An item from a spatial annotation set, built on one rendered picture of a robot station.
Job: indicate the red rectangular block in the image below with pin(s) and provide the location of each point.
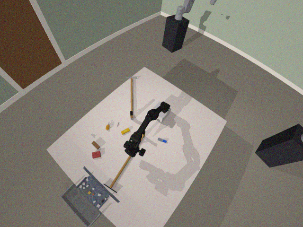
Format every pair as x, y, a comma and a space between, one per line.
96, 154

